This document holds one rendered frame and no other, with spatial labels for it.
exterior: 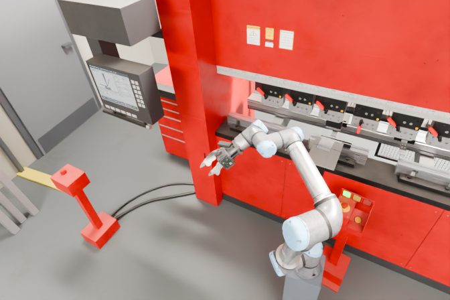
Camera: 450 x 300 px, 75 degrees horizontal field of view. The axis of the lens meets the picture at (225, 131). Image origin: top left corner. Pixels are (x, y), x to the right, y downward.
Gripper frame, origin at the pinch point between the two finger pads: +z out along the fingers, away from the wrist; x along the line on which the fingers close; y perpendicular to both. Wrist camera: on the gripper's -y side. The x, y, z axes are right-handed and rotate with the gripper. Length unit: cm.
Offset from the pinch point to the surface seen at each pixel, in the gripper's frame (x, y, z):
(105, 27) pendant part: -75, -53, -4
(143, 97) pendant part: -35, -50, 8
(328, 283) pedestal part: 152, -9, 5
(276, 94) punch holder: 23, -55, -54
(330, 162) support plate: 65, -19, -51
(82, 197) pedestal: -1, -86, 112
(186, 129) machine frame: 15, -93, 15
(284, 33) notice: -10, -44, -78
